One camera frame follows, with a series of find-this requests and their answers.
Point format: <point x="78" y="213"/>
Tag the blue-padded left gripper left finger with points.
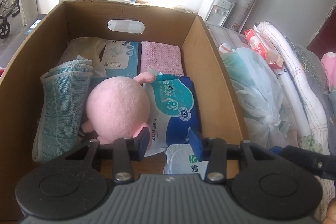
<point x="125" y="151"/>

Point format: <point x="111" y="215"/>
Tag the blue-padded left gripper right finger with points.
<point x="212" y="150"/>

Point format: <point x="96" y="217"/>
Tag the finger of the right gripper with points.
<point x="303" y="158"/>

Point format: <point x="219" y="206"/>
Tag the white wipes tub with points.
<point x="180" y="159"/>

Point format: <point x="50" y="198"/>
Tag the pink plush toy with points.
<point x="118" y="107"/>

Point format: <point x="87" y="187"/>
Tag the blue wet wipes pack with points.
<point x="173" y="111"/>

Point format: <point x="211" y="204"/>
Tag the teal checked towel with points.
<point x="65" y="91"/>

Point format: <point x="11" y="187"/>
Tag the pink textured sponge pad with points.
<point x="164" y="58"/>

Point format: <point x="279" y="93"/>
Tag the person's right hand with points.
<point x="331" y="213"/>

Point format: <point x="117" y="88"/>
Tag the white rolled quilt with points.
<point x="315" y="112"/>

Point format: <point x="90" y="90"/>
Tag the translucent plastic bag bundle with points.
<point x="260" y="97"/>

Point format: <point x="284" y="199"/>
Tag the blue face mask box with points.
<point x="120" y="58"/>

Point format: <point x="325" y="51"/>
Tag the grey patterned blanket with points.
<point x="318" y="83"/>

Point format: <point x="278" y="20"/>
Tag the pink plush on bed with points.
<point x="329" y="64"/>

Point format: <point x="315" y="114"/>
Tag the brown paper bag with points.
<point x="89" y="48"/>

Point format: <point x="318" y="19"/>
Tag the red tissue pack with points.
<point x="264" y="48"/>

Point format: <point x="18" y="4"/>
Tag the dark red door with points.
<point x="324" y="41"/>

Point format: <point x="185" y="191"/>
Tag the brown cardboard box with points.
<point x="22" y="92"/>

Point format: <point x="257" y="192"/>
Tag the white water dispenser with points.
<point x="215" y="11"/>

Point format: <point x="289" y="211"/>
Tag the rolled floral mat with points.
<point x="239" y="15"/>

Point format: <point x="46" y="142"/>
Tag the black Philips box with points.
<point x="18" y="40"/>

